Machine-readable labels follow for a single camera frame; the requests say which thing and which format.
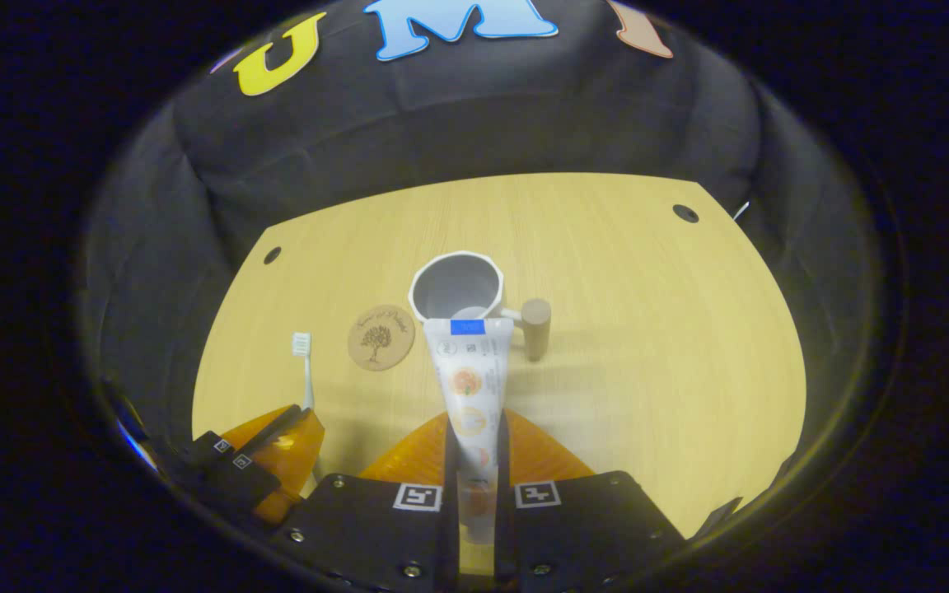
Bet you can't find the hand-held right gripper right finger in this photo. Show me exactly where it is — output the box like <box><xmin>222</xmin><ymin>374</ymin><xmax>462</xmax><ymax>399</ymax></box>
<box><xmin>493</xmin><ymin>408</ymin><xmax>685</xmax><ymax>593</ymax></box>

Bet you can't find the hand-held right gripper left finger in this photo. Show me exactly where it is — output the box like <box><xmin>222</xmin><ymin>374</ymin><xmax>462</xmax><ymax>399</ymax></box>
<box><xmin>273</xmin><ymin>410</ymin><xmax>463</xmax><ymax>593</ymax></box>

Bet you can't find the white toothpaste tube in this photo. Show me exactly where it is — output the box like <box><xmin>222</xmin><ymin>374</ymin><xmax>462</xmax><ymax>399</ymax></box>
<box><xmin>423</xmin><ymin>317</ymin><xmax>517</xmax><ymax>544</ymax></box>

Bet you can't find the white toothbrush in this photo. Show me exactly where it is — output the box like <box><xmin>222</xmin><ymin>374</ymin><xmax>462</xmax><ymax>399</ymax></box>
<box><xmin>291</xmin><ymin>332</ymin><xmax>316</xmax><ymax>410</ymax></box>

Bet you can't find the round brown coaster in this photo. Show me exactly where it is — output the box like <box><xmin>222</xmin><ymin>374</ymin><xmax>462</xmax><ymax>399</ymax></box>
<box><xmin>348</xmin><ymin>305</ymin><xmax>416</xmax><ymax>372</ymax></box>

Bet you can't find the white cup with wooden handle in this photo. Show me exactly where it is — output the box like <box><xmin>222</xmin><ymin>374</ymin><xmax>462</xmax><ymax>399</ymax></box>
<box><xmin>407</xmin><ymin>251</ymin><xmax>552</xmax><ymax>363</ymax></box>

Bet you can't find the black backdrop cloth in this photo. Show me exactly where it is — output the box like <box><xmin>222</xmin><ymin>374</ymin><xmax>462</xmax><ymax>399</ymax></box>
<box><xmin>83</xmin><ymin>0</ymin><xmax>877</xmax><ymax>516</ymax></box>

